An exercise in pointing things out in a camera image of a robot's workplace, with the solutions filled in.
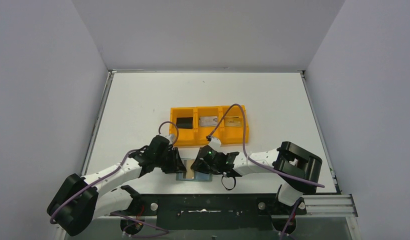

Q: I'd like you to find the green card holder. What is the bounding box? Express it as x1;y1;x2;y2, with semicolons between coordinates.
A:
176;158;213;182

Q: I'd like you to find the silver VIP card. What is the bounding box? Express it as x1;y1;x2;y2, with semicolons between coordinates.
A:
199;116;219;128

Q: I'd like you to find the gold card with stripe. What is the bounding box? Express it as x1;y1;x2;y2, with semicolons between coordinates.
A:
224;116;243;128

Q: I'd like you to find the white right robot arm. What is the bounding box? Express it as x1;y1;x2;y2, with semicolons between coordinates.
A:
190;141;324;207

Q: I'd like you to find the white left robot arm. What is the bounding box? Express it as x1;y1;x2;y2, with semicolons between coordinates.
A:
46;134;181;236

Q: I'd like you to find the yellow three-compartment bin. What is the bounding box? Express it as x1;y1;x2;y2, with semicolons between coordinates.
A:
169;105;249;147

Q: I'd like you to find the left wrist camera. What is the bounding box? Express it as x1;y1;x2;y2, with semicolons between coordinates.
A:
164;134;178;145

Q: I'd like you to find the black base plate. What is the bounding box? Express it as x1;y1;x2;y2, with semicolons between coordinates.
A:
120;193;307;232

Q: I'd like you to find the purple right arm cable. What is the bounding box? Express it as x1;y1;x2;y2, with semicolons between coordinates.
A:
205;103;326;240

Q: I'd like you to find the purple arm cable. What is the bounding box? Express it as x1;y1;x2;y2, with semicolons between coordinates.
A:
49;121;180;239
205;103;326;240

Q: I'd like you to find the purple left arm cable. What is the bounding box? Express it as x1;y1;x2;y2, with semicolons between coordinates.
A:
49;121;180;239

